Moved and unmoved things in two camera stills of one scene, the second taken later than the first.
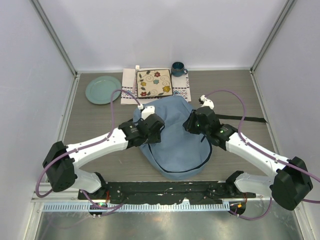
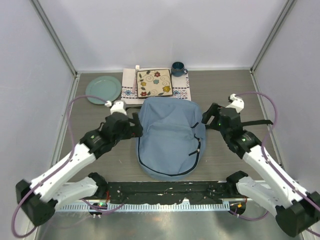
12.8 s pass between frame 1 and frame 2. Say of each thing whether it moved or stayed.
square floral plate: stayed
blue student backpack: moved
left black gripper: moved
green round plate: stayed
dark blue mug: stayed
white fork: stayed
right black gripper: moved
